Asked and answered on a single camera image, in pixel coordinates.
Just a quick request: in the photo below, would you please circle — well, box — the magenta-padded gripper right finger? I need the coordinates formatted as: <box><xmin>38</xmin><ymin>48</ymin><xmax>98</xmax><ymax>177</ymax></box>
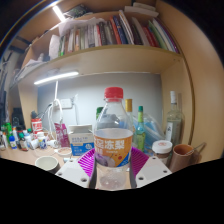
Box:
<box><xmin>128</xmin><ymin>146</ymin><xmax>173</xmax><ymax>189</ymax></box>

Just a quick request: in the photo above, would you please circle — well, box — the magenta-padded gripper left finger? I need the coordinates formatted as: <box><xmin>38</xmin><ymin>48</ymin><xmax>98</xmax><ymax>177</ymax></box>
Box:
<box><xmin>54</xmin><ymin>148</ymin><xmax>98</xmax><ymax>189</ymax></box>

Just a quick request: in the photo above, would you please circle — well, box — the clear red-capped drink bottle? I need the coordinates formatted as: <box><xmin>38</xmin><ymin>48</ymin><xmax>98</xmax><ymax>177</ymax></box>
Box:
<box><xmin>93</xmin><ymin>86</ymin><xmax>134</xmax><ymax>191</ymax></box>

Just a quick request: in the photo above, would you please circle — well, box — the blue and white carton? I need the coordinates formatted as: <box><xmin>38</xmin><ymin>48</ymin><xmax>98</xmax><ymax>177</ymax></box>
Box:
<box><xmin>67</xmin><ymin>124</ymin><xmax>95</xmax><ymax>157</ymax></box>

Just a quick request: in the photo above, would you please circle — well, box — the white-lidded brown jar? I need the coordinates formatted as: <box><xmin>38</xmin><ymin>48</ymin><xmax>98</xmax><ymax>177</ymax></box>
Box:
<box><xmin>151</xmin><ymin>139</ymin><xmax>173</xmax><ymax>164</ymax></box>

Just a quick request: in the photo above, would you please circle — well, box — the clear green-capped bottle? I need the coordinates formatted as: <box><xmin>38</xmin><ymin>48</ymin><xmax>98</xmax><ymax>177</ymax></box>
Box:
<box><xmin>134</xmin><ymin>105</ymin><xmax>147</xmax><ymax>153</ymax></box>

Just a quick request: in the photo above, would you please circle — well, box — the blue plastic bag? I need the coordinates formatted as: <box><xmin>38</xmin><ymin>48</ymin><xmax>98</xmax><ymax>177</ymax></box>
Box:
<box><xmin>143</xmin><ymin>113</ymin><xmax>168</xmax><ymax>146</ymax></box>

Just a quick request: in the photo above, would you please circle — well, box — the black mug white inside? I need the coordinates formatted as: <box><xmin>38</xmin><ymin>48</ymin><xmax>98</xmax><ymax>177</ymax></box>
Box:
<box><xmin>34</xmin><ymin>155</ymin><xmax>62</xmax><ymax>175</ymax></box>

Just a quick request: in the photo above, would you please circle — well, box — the magenta pouch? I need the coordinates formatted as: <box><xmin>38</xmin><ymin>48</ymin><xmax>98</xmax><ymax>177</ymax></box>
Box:
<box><xmin>54</xmin><ymin>122</ymin><xmax>71</xmax><ymax>148</ymax></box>

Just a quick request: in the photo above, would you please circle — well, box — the brown cup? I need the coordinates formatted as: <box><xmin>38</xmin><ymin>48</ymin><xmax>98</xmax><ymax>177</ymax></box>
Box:
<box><xmin>169</xmin><ymin>143</ymin><xmax>198</xmax><ymax>173</ymax></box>

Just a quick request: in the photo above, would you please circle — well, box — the small white pill bottle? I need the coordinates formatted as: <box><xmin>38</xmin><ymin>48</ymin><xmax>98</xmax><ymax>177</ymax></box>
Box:
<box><xmin>36</xmin><ymin>132</ymin><xmax>48</xmax><ymax>150</ymax></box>

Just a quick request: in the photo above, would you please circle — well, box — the clear white-capped glass bottle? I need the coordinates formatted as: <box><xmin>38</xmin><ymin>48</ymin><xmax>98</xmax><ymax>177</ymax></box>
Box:
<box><xmin>165</xmin><ymin>90</ymin><xmax>185</xmax><ymax>144</ymax></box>

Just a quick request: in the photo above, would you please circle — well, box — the clear yellow-capped bottle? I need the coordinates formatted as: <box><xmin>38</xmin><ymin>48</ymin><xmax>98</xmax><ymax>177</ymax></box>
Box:
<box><xmin>125</xmin><ymin>98</ymin><xmax>135</xmax><ymax>134</ymax></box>

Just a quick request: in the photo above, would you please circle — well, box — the red and white can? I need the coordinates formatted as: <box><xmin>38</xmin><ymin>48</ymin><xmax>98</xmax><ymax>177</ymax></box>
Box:
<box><xmin>31</xmin><ymin>117</ymin><xmax>43</xmax><ymax>135</ymax></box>

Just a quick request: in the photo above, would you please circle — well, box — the white blue-labelled squeeze bottle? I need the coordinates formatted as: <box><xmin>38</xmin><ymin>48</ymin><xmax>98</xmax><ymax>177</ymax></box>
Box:
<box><xmin>8</xmin><ymin>134</ymin><xmax>18</xmax><ymax>150</ymax></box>

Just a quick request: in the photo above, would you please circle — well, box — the green container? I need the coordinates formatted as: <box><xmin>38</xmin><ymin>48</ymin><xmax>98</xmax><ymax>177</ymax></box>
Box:
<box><xmin>3</xmin><ymin>122</ymin><xmax>14</xmax><ymax>141</ymax></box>

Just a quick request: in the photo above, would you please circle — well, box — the under-shelf light bar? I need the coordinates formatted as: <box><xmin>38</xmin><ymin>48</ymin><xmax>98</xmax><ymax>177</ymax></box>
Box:
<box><xmin>33</xmin><ymin>70</ymin><xmax>80</xmax><ymax>86</ymax></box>

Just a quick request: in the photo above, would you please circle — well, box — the wooden shelf unit with books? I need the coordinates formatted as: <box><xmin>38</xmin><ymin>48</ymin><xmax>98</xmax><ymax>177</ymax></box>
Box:
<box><xmin>9</xmin><ymin>1</ymin><xmax>194</xmax><ymax>148</ymax></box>

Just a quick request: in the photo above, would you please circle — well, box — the ceiling light bar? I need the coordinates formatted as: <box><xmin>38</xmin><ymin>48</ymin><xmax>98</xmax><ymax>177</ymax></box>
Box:
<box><xmin>52</xmin><ymin>4</ymin><xmax>67</xmax><ymax>23</ymax></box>

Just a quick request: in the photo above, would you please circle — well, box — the white power cable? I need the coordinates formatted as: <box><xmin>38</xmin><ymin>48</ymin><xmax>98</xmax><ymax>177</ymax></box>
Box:
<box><xmin>46</xmin><ymin>101</ymin><xmax>64</xmax><ymax>141</ymax></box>

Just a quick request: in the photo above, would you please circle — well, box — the white wall power strip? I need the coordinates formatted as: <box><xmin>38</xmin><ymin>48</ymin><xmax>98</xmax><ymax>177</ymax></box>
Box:
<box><xmin>54</xmin><ymin>97</ymin><xmax>74</xmax><ymax>110</ymax></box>

